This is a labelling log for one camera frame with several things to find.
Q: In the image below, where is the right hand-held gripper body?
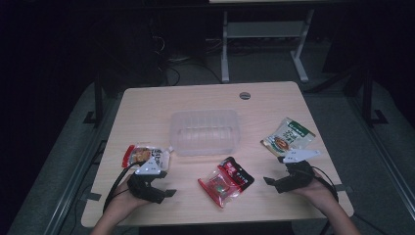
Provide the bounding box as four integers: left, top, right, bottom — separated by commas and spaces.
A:
274, 149, 322, 194

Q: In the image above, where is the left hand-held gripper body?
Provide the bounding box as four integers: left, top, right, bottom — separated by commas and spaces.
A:
126, 156, 168, 205

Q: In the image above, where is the white spouted sauce pouch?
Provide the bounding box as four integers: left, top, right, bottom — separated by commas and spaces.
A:
121, 144, 174, 172

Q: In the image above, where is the clear plastic container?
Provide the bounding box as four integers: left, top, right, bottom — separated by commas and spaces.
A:
168, 109, 242, 157

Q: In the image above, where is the person's left hand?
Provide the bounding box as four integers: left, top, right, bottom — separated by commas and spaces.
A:
108, 177, 152, 213

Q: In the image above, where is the person's right hand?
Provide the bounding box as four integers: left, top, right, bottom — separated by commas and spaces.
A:
289, 171, 340, 215

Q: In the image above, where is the green and white snack packet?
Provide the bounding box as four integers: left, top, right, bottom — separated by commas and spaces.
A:
259, 117, 317, 158

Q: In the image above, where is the red snack packet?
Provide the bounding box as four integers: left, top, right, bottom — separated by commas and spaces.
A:
197, 156, 255, 209

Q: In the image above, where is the black metal stand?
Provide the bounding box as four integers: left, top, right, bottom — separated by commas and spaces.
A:
82, 71, 106, 127
361, 69, 390, 127

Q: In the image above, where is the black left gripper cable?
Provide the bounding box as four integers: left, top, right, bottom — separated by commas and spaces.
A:
103, 161, 140, 214

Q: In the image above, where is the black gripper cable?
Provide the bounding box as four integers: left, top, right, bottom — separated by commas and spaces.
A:
103, 161, 140, 214
309, 165, 341, 204

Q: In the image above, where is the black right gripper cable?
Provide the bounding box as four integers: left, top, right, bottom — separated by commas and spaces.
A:
309, 165, 341, 204

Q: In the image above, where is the white desk frame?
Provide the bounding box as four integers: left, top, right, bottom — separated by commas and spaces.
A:
220, 8, 316, 84

